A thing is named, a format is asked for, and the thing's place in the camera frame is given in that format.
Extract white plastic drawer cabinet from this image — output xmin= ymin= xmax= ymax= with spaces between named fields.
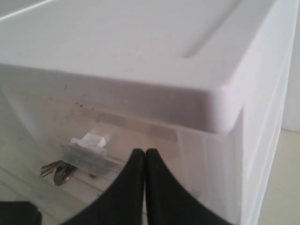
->
xmin=0 ymin=0 xmax=300 ymax=225

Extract key bunch with blue fob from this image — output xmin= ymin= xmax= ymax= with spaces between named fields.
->
xmin=39 ymin=160 xmax=81 ymax=186

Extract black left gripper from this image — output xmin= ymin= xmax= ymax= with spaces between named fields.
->
xmin=0 ymin=201 xmax=42 ymax=225

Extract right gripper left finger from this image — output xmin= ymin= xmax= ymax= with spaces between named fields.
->
xmin=64 ymin=149 xmax=145 ymax=225

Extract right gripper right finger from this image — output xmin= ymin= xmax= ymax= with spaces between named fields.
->
xmin=145 ymin=149 xmax=229 ymax=225

